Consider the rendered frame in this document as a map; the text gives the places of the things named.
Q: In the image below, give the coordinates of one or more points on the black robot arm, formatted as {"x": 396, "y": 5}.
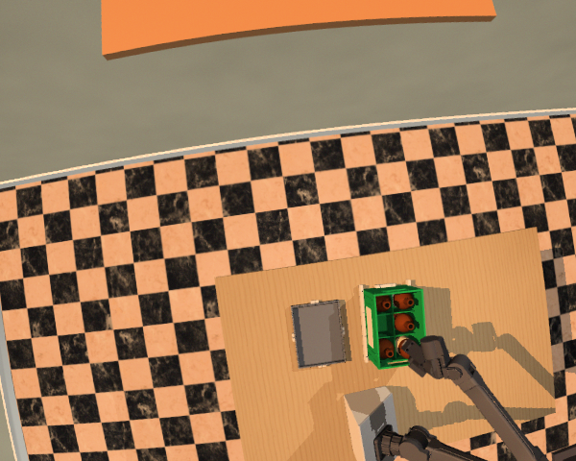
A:
{"x": 418, "y": 438}

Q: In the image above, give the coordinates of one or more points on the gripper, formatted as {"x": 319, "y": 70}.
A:
{"x": 415, "y": 368}

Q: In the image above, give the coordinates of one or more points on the green plastic crate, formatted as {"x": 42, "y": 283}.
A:
{"x": 384, "y": 326}

